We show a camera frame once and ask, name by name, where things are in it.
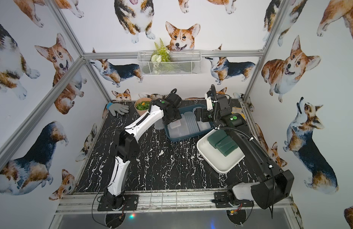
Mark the teal storage box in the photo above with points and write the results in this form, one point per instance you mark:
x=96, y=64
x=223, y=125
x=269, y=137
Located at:
x=182, y=111

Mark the artificial fern with flower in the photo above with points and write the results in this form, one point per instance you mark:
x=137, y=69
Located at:
x=160, y=54

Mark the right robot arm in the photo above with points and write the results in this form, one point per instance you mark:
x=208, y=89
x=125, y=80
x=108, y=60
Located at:
x=273, y=184

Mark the white wire wall basket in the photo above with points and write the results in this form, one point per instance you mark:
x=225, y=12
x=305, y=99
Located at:
x=182, y=63

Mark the clear case with red pen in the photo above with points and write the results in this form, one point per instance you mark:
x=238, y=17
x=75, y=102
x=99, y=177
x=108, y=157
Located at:
x=174, y=133

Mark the dark green case with pens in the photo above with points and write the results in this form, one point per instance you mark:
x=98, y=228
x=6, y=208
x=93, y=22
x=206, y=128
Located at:
x=216, y=137

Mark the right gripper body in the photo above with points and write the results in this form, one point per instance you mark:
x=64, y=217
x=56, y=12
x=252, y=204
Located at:
x=208, y=115

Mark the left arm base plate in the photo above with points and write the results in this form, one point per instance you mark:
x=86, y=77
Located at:
x=120, y=203

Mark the yellow work glove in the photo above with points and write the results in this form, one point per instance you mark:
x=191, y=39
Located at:
x=237, y=110

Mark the clear case with pink item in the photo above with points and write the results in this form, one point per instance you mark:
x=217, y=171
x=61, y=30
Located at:
x=175, y=124

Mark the clear rounded case front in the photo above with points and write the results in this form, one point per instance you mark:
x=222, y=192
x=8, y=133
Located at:
x=203, y=125

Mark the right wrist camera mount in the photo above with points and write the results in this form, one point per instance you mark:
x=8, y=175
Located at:
x=209, y=103

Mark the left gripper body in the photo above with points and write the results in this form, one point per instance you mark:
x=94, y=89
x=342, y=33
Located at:
x=173, y=115

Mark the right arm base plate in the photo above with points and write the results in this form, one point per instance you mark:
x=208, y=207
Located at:
x=228, y=200

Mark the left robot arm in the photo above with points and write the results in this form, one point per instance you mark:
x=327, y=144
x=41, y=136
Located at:
x=127, y=146

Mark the clear rounded case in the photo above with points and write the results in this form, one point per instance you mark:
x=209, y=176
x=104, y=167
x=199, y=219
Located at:
x=158, y=125
x=203, y=125

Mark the white storage box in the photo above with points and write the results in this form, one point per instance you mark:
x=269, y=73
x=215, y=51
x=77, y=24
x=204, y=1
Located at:
x=220, y=163

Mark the clear rounded case back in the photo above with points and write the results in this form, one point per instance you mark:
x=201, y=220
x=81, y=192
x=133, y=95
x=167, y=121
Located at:
x=158, y=125

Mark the pink pot with green plant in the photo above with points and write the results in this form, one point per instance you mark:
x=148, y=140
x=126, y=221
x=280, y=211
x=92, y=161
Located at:
x=142, y=105

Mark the grey work glove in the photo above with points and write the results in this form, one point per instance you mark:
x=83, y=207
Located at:
x=116, y=108

